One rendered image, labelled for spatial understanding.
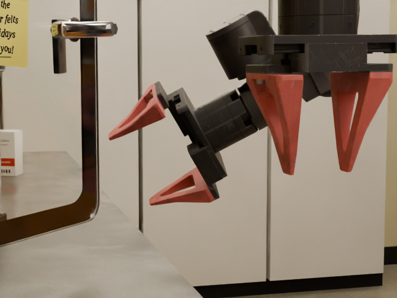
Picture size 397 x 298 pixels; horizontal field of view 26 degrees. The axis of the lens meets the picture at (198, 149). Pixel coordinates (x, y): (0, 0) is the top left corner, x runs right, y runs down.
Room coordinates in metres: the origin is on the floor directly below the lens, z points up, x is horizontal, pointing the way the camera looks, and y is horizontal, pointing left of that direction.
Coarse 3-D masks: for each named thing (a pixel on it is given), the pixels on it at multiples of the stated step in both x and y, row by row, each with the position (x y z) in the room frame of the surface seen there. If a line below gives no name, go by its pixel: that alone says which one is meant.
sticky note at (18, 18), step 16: (0, 0) 0.82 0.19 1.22; (16, 0) 0.84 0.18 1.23; (0, 16) 0.82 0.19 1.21; (16, 16) 0.84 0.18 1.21; (0, 32) 0.82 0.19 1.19; (16, 32) 0.84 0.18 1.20; (0, 48) 0.82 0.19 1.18; (16, 48) 0.84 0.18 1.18; (0, 64) 0.82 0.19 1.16; (16, 64) 0.84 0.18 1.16
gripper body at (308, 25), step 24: (288, 0) 0.61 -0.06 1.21; (312, 0) 0.60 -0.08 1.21; (336, 0) 0.60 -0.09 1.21; (288, 24) 0.61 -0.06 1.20; (312, 24) 0.60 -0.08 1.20; (336, 24) 0.60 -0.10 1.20; (240, 48) 0.64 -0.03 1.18; (264, 48) 0.59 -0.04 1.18; (288, 48) 0.59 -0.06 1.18; (384, 48) 0.61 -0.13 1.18
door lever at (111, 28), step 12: (60, 24) 0.82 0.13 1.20; (72, 24) 0.83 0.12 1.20; (84, 24) 0.85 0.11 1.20; (96, 24) 0.87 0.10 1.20; (108, 24) 0.89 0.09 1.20; (60, 36) 0.82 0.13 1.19; (72, 36) 0.83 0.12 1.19; (84, 36) 0.85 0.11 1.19; (96, 36) 0.87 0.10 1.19; (108, 36) 0.89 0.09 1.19
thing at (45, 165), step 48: (48, 0) 0.88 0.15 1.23; (96, 0) 0.95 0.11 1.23; (48, 48) 0.88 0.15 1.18; (96, 48) 0.95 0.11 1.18; (0, 96) 0.81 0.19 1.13; (48, 96) 0.88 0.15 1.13; (96, 96) 0.95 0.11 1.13; (0, 144) 0.81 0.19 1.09; (48, 144) 0.88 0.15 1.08; (96, 144) 0.95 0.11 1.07; (0, 192) 0.81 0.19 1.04; (48, 192) 0.88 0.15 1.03; (96, 192) 0.95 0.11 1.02; (0, 240) 0.81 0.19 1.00
